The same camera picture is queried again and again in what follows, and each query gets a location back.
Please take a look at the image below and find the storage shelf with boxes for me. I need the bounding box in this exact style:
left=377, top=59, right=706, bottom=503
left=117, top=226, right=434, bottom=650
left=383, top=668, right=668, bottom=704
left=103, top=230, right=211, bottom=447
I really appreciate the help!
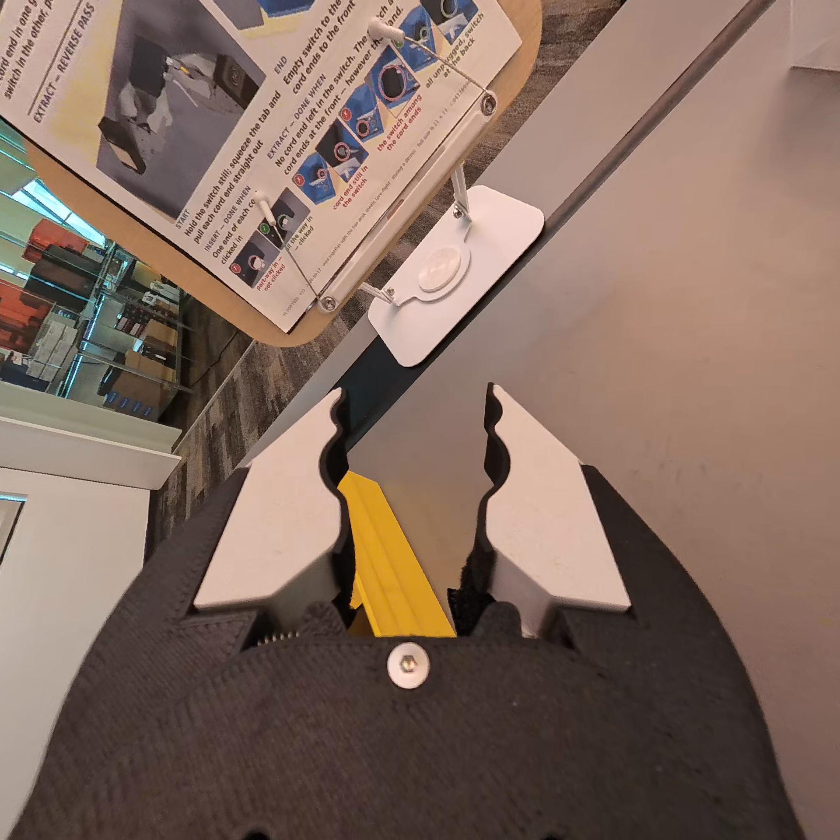
left=0, top=220, right=193, bottom=422

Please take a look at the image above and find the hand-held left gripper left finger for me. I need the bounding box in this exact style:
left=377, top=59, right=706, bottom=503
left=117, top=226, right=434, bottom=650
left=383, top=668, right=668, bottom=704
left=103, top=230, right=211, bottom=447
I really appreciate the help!
left=192, top=387, right=350, bottom=632

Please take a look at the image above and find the yellow divided plastic bin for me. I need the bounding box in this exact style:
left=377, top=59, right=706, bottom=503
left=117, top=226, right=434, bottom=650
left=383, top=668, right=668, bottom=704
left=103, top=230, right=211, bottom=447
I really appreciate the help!
left=338, top=471, right=458, bottom=637

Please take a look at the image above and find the wooden board with instruction sheet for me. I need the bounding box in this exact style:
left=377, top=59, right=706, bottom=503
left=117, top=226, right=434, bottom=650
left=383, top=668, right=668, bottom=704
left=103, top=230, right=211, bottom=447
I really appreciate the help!
left=0, top=0, right=543, bottom=349

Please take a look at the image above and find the white stand base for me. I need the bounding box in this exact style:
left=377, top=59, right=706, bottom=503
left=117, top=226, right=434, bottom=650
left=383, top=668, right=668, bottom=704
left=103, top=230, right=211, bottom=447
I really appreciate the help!
left=361, top=167, right=547, bottom=367

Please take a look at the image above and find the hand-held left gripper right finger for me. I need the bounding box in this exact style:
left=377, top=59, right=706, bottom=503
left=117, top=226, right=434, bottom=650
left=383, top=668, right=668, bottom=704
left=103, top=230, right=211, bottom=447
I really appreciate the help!
left=448, top=384, right=634, bottom=639

